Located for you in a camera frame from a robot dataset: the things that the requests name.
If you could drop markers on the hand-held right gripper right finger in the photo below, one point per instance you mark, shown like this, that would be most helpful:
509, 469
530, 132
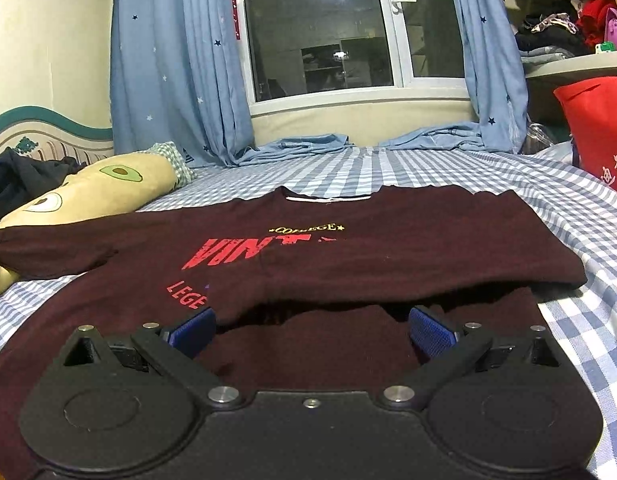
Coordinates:
431, 332

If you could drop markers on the red fabric bag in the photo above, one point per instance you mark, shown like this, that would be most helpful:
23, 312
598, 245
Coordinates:
598, 125

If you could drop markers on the maroon printed t-shirt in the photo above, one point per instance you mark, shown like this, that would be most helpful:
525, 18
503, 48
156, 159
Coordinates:
338, 260

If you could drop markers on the teal and cream headboard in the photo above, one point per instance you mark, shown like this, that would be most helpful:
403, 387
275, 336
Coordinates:
63, 135

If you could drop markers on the small green toy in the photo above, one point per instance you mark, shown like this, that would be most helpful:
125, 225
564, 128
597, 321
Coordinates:
604, 48

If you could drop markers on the pile of dark clothes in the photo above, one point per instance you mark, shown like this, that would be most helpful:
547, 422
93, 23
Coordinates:
548, 37

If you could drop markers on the blue star curtain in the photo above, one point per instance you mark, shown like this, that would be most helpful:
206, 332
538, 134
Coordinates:
488, 60
178, 60

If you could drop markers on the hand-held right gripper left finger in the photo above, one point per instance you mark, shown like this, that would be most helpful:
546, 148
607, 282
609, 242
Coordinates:
193, 331

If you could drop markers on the blue checkered bed sheet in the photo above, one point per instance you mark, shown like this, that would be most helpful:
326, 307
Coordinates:
413, 170

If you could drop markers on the red clothing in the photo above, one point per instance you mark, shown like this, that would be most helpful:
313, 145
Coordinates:
596, 20

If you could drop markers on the white shelf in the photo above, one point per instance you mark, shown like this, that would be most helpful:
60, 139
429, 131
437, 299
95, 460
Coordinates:
578, 63

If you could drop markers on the black garment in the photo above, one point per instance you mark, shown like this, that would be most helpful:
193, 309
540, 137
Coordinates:
18, 180

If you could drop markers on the white framed window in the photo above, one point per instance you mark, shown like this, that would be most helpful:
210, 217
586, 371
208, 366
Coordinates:
313, 35

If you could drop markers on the folded grey-blue clothes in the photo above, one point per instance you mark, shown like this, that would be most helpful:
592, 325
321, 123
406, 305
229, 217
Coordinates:
548, 55

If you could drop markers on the green checkered cloth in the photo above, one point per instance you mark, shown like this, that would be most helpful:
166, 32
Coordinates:
176, 160

